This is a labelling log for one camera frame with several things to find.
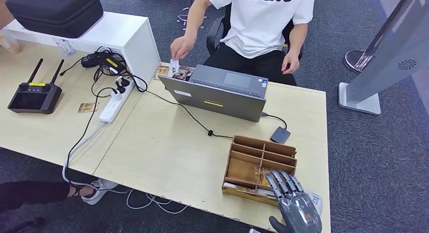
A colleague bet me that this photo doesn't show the dark grey card reader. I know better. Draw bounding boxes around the dark grey card reader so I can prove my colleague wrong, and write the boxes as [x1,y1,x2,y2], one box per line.
[270,126,291,145]

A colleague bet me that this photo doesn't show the white power strip cable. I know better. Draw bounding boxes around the white power strip cable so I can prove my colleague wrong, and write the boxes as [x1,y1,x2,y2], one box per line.
[62,121,189,215]

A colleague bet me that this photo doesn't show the white flat device with logo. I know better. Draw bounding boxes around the white flat device with logo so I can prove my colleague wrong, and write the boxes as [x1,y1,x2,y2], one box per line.
[306,190,323,216]

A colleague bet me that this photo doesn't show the grey kiosk stand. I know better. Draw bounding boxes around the grey kiosk stand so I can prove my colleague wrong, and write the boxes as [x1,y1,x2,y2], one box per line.
[337,0,429,116]

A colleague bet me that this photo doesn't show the black zip carrying case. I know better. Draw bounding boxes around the black zip carrying case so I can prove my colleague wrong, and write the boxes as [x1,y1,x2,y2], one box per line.
[5,0,104,39]

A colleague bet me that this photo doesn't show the black power adapter yellow label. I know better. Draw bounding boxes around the black power adapter yellow label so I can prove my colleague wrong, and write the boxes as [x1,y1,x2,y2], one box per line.
[80,52,127,75]

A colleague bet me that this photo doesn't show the white sneaker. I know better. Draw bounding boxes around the white sneaker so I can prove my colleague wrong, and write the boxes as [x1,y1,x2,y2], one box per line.
[80,177,119,206]

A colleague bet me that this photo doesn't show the chrome chair base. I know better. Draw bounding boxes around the chrome chair base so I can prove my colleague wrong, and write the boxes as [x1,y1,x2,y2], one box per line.
[176,0,208,31]

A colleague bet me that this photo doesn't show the clear plastic bottle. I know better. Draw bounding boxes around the clear plastic bottle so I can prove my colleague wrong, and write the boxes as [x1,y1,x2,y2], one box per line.
[53,37,77,57]

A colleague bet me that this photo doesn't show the patterned gold room key card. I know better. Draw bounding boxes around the patterned gold room key card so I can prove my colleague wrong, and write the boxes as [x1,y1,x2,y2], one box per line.
[254,166,270,188]

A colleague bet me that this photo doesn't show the white power strip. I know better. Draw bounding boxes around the white power strip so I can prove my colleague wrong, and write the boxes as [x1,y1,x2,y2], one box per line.
[98,80,135,124]

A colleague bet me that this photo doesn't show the wooden compartment box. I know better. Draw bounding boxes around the wooden compartment box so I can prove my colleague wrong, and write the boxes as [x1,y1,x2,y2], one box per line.
[221,134,298,207]

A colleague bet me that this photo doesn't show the grey laptop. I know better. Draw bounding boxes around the grey laptop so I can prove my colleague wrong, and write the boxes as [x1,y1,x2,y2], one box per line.
[157,64,270,123]

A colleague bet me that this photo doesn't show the chrome stanchion base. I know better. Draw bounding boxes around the chrome stanchion base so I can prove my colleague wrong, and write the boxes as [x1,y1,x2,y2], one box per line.
[343,50,373,74]

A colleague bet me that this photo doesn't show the stack of white cards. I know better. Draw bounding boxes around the stack of white cards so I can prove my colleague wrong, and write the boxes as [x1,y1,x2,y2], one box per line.
[223,181,279,201]

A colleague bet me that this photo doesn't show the black remote controller with antennas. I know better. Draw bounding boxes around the black remote controller with antennas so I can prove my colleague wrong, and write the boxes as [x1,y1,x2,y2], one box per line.
[7,59,65,115]

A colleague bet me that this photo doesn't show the black card reader cable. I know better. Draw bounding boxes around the black card reader cable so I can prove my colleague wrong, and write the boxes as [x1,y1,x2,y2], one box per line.
[261,112,288,129]

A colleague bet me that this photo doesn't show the black plug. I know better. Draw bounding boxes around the black plug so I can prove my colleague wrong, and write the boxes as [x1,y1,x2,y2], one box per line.
[115,76,131,94]

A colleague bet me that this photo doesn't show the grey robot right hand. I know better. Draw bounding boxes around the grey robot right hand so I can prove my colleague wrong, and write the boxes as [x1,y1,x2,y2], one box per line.
[265,169,323,233]

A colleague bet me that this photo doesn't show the black laptop power cable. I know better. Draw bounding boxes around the black laptop power cable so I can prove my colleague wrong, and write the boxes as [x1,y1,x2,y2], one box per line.
[134,75,234,139]

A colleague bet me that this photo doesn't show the white desk shelf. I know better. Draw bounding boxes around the white desk shelf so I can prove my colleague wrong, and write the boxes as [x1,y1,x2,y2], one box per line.
[2,11,162,89]

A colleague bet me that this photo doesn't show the person's leg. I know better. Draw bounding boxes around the person's leg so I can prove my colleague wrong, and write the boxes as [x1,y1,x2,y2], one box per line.
[0,180,96,214]

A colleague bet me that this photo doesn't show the person's right hand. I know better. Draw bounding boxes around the person's right hand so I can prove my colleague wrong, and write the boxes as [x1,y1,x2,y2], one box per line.
[169,34,198,61]

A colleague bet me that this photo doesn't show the translucent plastic cup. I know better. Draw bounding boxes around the translucent plastic cup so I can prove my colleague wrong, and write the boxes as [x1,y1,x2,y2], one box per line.
[0,33,23,55]

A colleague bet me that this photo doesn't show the person's left hand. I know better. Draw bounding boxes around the person's left hand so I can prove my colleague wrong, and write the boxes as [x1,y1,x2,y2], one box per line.
[281,50,301,75]

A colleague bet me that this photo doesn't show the person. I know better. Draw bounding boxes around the person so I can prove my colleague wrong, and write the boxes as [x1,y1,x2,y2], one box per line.
[169,0,317,87]

